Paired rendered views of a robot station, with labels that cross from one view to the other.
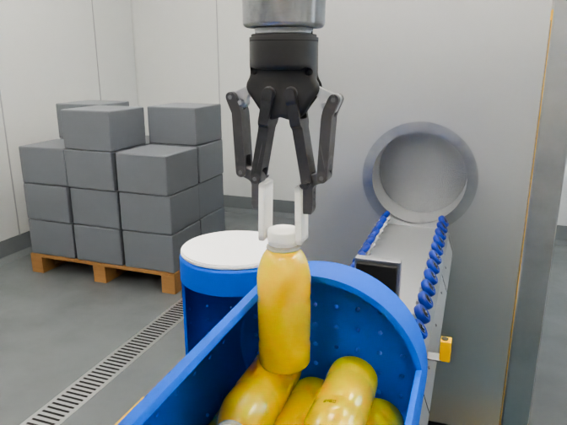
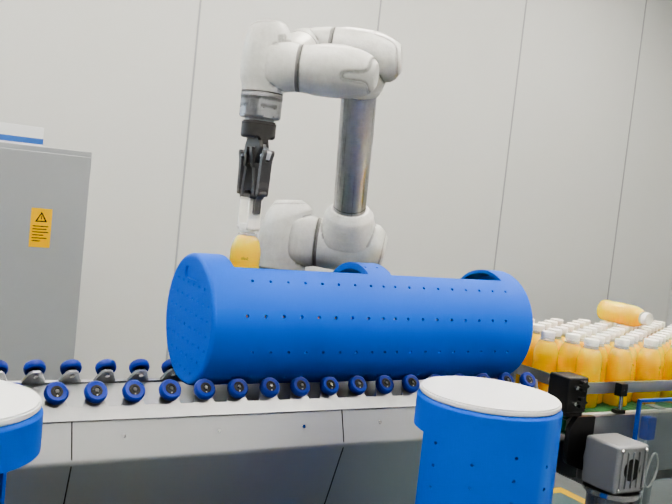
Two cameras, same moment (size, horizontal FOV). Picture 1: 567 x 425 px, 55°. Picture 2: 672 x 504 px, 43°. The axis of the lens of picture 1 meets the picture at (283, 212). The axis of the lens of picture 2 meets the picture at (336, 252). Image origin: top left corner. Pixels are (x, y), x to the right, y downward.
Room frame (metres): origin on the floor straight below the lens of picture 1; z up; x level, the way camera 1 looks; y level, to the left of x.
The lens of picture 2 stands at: (1.92, 1.34, 1.40)
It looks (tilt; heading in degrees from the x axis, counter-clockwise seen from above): 4 degrees down; 220
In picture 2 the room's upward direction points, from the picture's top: 6 degrees clockwise
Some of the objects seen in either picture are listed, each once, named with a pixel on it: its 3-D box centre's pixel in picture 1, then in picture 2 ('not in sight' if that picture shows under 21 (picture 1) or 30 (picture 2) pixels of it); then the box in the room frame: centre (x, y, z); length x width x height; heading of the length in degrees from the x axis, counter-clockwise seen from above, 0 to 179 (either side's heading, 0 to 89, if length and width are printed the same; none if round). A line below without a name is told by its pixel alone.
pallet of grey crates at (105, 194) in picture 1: (127, 187); not in sight; (3.88, 1.15, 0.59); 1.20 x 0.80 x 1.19; 70
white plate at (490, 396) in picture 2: not in sight; (489, 395); (0.42, 0.52, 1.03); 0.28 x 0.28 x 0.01
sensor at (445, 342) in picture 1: (431, 346); not in sight; (1.01, -0.31, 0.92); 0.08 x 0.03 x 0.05; 71
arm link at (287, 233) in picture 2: not in sight; (288, 233); (-0.05, -0.51, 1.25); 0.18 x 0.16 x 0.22; 125
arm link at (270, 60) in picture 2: not in sight; (272, 57); (0.61, 0.01, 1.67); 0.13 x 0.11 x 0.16; 125
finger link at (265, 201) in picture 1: (265, 209); (254, 214); (0.62, 0.02, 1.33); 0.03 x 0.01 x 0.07; 161
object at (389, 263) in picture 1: (375, 292); not in sight; (1.10, -0.21, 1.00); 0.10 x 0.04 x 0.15; 71
